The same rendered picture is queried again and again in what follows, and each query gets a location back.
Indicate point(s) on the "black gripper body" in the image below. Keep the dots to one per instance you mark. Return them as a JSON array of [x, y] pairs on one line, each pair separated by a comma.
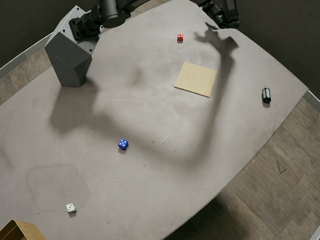
[[207, 9]]

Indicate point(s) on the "red die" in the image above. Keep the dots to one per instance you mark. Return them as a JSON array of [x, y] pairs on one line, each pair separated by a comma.
[[180, 37]]

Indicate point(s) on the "blue die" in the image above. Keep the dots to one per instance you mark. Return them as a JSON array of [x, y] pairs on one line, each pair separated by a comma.
[[123, 144]]

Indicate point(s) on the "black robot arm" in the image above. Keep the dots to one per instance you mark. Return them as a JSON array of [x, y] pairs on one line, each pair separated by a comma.
[[113, 13]]

